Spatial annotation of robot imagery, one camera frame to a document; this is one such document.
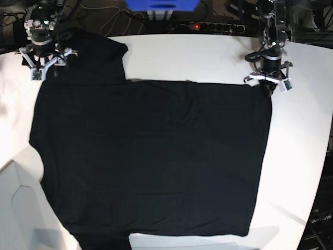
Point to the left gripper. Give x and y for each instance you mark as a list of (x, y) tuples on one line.
[(269, 70)]

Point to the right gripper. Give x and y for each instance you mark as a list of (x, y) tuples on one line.
[(40, 58)]

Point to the black T-shirt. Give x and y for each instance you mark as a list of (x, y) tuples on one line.
[(174, 158)]

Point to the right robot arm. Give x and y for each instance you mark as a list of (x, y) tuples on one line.
[(40, 25)]

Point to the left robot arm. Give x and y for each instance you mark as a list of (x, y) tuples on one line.
[(272, 26)]

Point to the black power strip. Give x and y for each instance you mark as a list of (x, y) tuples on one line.
[(209, 28)]

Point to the blue plastic bin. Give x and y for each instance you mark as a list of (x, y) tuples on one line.
[(174, 5)]

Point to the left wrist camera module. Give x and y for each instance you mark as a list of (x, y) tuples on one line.
[(285, 85)]

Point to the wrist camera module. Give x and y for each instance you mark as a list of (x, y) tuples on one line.
[(38, 74), (285, 85)]

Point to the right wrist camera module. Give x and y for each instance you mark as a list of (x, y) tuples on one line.
[(38, 74)]

